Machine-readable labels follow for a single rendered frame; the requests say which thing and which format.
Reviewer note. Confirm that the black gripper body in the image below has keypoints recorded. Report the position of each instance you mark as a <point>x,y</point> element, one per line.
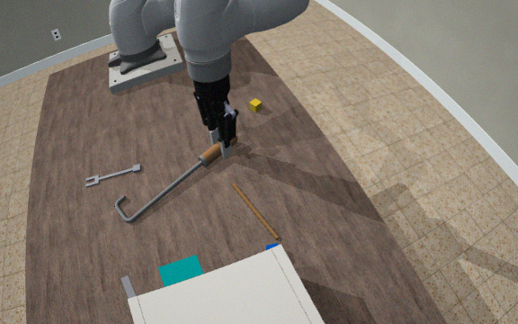
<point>217,91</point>

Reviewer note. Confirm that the grey metal hook with wooden handle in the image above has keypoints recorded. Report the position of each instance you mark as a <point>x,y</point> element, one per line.
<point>205,159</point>

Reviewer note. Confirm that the grey flat bar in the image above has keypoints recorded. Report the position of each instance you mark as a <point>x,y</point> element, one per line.
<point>128,286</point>

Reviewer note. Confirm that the small yellow cube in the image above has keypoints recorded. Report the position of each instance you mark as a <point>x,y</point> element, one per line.
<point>255,105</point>

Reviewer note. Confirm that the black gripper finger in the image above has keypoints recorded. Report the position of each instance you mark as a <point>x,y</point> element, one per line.
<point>227,120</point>
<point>212,125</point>

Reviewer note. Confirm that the teal square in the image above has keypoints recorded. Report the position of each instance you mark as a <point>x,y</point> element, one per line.
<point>180,270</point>

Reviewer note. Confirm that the grey combination wrench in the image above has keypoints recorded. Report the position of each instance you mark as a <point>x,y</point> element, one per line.
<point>135,169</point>

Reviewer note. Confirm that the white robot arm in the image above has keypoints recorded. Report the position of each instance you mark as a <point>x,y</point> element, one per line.
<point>205,29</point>

